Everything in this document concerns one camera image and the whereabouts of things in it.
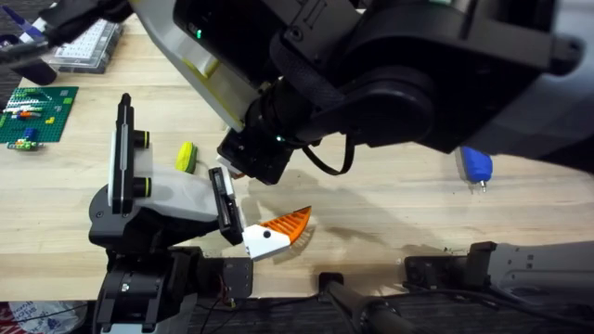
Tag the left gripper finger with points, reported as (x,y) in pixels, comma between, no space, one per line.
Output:
(269,241)
(227,165)

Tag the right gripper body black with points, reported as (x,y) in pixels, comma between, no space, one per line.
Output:
(260,158)

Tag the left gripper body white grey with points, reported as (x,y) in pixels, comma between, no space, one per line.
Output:
(185,195)

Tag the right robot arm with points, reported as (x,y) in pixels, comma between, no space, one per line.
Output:
(464,51)

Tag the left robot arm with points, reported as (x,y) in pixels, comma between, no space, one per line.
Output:
(139,287)

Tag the green disc with holes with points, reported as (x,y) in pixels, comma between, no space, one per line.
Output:
(186,158)

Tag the left wrist upright black plate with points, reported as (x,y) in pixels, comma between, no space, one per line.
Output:
(123,153)

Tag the black pole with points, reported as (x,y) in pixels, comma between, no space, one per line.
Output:
(362,306)

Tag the green board with toy blocks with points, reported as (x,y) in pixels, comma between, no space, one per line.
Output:
(39,116)

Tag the clear box of small parts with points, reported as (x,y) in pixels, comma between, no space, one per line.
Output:
(86,46)

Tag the white printed plastic bag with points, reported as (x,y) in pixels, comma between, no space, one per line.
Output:
(37,317)

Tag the black tool heap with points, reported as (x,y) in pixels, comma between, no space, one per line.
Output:
(28,60)

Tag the blue and white tool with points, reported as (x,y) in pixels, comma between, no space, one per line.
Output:
(23,27)

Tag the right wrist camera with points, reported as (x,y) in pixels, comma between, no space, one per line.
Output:
(223,32)

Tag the black rail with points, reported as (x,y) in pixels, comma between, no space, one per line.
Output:
(464,320)

